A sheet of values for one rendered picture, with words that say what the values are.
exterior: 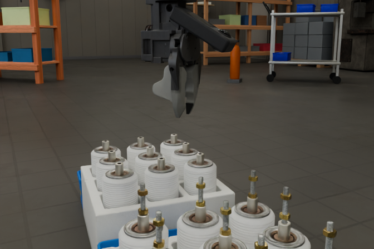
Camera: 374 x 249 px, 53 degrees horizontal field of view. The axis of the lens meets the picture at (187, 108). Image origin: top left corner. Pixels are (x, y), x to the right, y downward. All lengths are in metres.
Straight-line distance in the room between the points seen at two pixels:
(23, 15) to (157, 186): 4.68
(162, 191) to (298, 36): 7.81
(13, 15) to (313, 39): 5.69
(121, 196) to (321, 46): 7.42
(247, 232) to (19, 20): 5.04
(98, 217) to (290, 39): 8.08
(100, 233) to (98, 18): 10.50
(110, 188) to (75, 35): 10.27
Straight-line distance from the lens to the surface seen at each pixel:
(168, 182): 1.04
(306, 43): 8.49
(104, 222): 1.00
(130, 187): 1.02
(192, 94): 0.68
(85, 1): 11.31
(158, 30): 0.67
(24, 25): 5.50
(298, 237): 0.76
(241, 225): 0.81
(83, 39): 11.24
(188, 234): 0.77
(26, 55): 5.54
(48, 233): 1.33
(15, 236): 1.35
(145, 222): 0.75
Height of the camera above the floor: 0.61
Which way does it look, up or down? 11 degrees down
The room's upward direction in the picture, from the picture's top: straight up
